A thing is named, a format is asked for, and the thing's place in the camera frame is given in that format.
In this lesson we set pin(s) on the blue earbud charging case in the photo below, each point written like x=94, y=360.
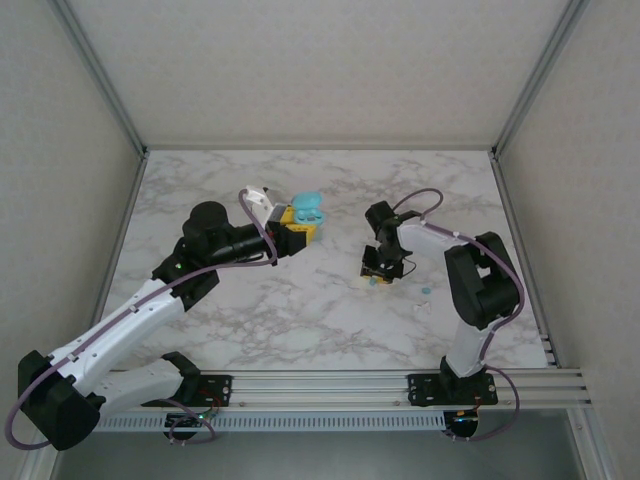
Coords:
x=307, y=202

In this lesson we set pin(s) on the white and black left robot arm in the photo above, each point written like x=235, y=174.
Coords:
x=125, y=320

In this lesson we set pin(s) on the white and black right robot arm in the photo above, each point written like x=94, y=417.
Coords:
x=470, y=350

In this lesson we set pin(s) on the small white earbud piece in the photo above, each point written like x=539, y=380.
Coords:
x=424, y=306

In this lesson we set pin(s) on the right controller board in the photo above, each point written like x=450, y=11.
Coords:
x=462, y=422

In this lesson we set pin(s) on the controller board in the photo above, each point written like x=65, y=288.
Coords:
x=462, y=422
x=192, y=422

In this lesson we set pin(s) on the left controller board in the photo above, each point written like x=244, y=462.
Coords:
x=192, y=422

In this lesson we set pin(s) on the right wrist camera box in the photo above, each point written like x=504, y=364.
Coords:
x=369, y=260

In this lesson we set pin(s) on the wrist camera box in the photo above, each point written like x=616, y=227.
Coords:
x=369, y=260
x=260, y=200

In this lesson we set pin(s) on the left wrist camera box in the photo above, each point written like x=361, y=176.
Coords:
x=260, y=200

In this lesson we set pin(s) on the aluminium table back rail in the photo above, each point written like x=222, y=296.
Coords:
x=320, y=147

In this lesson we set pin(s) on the aluminium table side rail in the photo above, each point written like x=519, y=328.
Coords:
x=125, y=220
x=511, y=210

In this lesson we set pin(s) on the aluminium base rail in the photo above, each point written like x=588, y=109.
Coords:
x=325, y=385

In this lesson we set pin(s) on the aluminium frame post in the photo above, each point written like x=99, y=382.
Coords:
x=103, y=75
x=539, y=75

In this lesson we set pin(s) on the aluminium frame leg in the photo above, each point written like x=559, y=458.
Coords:
x=42, y=467
x=595, y=450

